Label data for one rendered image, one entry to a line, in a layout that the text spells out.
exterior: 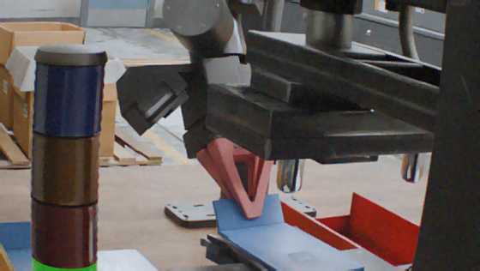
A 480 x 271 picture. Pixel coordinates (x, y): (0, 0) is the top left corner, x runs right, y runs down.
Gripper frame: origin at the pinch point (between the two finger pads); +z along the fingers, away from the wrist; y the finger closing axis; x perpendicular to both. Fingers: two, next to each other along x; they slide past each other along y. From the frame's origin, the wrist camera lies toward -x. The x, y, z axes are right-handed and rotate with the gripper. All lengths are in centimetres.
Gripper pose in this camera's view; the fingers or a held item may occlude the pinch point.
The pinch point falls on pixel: (250, 210)
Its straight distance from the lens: 81.2
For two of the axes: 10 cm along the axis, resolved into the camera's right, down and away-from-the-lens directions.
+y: 4.4, -3.0, -8.5
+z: 2.0, 9.5, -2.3
